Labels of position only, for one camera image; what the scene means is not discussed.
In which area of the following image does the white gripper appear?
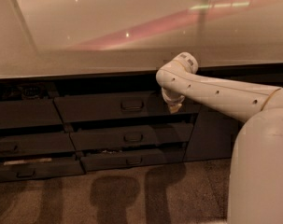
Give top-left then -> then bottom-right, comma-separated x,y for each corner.
162,89 -> 185,114

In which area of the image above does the dark cabinet door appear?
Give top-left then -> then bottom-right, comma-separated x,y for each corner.
184,106 -> 239,161

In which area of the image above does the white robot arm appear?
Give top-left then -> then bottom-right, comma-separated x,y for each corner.
156,52 -> 283,224

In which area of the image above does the dark counter cabinet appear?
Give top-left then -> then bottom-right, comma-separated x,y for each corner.
0,63 -> 283,185

